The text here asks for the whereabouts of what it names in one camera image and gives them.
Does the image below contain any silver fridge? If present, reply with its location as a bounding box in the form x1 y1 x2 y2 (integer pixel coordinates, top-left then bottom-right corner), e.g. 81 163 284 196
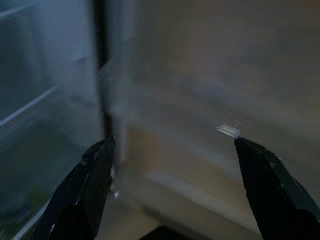
0 0 133 240

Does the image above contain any dark speckled doormat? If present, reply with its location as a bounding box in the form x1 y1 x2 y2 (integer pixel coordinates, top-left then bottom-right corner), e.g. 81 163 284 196
141 224 253 240

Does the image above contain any glass fridge shelf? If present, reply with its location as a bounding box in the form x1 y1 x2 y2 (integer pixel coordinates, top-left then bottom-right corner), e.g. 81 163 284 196
0 83 66 127

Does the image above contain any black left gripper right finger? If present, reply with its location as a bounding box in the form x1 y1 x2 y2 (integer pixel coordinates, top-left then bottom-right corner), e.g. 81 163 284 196
234 136 320 240

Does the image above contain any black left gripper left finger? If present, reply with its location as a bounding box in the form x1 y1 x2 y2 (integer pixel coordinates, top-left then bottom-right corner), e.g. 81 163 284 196
34 136 117 240

